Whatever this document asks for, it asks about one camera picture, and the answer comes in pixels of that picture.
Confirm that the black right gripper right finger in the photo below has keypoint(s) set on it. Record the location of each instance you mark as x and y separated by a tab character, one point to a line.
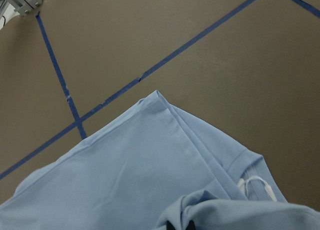
191	225

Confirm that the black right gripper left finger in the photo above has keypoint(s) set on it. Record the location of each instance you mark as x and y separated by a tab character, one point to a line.
169	226

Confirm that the light blue t-shirt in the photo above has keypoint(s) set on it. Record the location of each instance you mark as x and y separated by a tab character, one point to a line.
154	163

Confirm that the white hang tag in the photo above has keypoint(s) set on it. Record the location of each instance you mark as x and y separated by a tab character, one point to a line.
256	188

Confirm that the aluminium frame column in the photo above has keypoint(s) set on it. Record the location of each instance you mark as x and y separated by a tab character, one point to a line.
23	7

